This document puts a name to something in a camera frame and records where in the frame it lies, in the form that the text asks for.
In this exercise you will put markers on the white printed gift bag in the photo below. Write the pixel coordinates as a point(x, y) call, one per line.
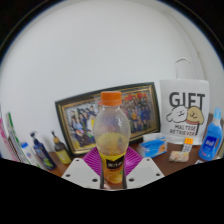
point(185, 110)

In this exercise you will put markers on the brown pump bottle yellow label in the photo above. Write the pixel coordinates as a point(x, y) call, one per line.
point(62, 153)

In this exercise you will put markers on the orange juice bottle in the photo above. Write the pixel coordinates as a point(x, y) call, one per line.
point(111, 133)

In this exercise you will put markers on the blue detergent bottle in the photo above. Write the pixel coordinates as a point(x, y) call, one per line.
point(210, 143)

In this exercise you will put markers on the white green shuttlecock tube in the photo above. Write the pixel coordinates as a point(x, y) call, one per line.
point(16, 143)

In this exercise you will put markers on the beige snack packet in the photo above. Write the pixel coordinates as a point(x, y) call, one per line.
point(179, 156)

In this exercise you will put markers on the orange white small packet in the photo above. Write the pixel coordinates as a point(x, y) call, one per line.
point(188, 144)

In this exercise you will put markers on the framed group photo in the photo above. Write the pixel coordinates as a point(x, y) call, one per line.
point(80, 123)

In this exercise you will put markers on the pink shuttlecock tube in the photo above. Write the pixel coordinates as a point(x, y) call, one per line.
point(5, 143)

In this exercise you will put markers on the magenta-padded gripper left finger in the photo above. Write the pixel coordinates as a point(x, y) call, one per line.
point(80, 171)

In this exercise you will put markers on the white bottle with blue cap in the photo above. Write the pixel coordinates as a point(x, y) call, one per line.
point(28, 153)

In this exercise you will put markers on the blue tissue pack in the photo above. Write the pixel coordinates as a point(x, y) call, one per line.
point(152, 146)

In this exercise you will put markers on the dark blue pump bottle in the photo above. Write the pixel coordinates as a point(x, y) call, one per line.
point(42, 153)

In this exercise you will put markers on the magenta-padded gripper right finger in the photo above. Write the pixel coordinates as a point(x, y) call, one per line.
point(145, 171)

